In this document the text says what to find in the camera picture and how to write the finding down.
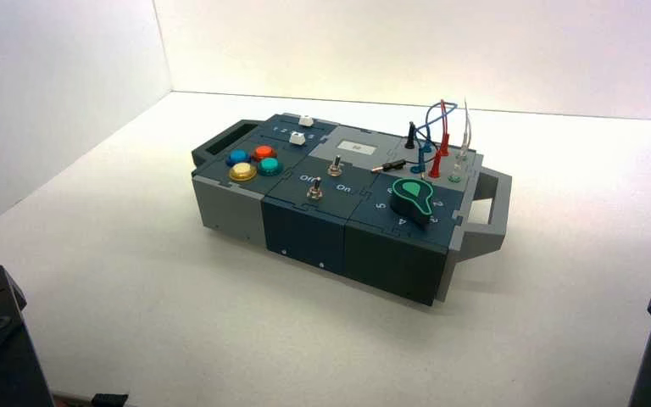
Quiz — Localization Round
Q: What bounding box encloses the dark blue grey task box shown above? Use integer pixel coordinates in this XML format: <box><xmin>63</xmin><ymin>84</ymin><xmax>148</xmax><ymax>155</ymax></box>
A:
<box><xmin>190</xmin><ymin>112</ymin><xmax>513</xmax><ymax>308</ymax></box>

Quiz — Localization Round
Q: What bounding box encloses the white display window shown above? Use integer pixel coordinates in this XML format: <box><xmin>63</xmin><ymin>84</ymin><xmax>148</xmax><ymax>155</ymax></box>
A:
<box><xmin>337</xmin><ymin>140</ymin><xmax>378</xmax><ymax>157</ymax></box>

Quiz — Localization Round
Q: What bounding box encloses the teal push button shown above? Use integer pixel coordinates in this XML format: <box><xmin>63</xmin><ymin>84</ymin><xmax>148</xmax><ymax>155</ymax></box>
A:
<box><xmin>257</xmin><ymin>157</ymin><xmax>285</xmax><ymax>177</ymax></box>

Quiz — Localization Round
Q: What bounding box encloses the green black rotary knob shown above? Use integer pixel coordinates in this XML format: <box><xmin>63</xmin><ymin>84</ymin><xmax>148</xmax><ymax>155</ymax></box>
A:
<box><xmin>390</xmin><ymin>177</ymin><xmax>436</xmax><ymax>227</ymax></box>

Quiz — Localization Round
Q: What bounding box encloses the yellow push button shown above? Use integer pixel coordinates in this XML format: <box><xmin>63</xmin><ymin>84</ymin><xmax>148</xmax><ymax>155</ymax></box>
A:
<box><xmin>228</xmin><ymin>162</ymin><xmax>259</xmax><ymax>182</ymax></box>

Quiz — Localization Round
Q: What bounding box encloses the blue push button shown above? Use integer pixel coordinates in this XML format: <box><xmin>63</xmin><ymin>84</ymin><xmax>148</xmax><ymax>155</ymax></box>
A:
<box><xmin>225</xmin><ymin>148</ymin><xmax>252</xmax><ymax>168</ymax></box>

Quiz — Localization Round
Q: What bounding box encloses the small black block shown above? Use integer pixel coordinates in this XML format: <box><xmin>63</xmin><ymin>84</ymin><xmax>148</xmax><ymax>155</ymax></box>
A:
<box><xmin>92</xmin><ymin>393</ymin><xmax>130</xmax><ymax>407</ymax></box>

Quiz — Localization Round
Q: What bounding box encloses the blue plug cable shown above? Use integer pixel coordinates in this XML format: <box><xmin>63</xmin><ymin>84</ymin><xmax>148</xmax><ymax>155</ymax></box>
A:
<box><xmin>410</xmin><ymin>102</ymin><xmax>459</xmax><ymax>175</ymax></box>

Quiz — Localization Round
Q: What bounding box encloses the black plug cable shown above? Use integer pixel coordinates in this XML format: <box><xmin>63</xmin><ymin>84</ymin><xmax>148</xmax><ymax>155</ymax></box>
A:
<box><xmin>370</xmin><ymin>120</ymin><xmax>436</xmax><ymax>174</ymax></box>

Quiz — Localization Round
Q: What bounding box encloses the red plug cable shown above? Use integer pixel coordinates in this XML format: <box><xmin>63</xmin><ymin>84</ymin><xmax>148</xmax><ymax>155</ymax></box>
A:
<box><xmin>428</xmin><ymin>99</ymin><xmax>453</xmax><ymax>180</ymax></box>

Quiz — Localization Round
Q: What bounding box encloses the clear plug cable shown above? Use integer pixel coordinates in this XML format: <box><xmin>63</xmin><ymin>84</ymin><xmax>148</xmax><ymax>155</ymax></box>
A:
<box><xmin>448</xmin><ymin>98</ymin><xmax>474</xmax><ymax>184</ymax></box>

